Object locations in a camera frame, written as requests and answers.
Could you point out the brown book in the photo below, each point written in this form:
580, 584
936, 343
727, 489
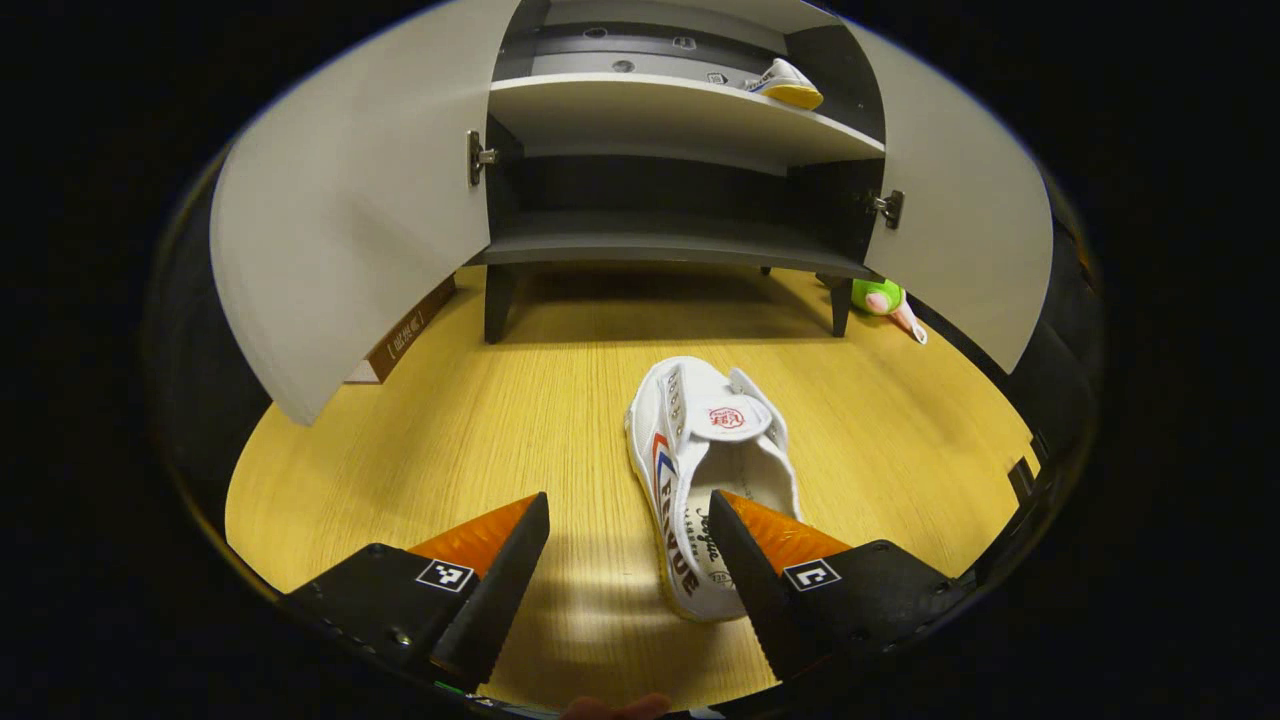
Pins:
400, 335

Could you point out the white canvas shoe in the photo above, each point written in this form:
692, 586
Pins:
790, 85
700, 450

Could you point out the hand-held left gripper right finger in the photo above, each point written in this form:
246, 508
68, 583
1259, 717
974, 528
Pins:
755, 590

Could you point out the green pink plush toy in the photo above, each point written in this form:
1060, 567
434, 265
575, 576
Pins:
880, 298

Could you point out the white grey shoe cabinet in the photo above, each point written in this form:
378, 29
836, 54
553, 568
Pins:
660, 120

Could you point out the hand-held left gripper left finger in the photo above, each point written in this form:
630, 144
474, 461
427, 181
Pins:
500, 590

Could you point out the white cabinet door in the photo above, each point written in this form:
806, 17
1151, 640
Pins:
960, 200
350, 200

